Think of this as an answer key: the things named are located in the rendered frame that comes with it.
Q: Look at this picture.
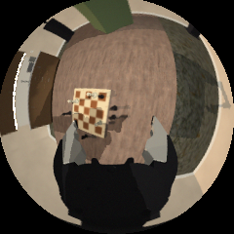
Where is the brown and cream chessboard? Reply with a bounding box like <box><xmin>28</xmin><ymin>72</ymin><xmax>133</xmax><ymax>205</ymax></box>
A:
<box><xmin>72</xmin><ymin>89</ymin><xmax>111</xmax><ymax>138</ymax></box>

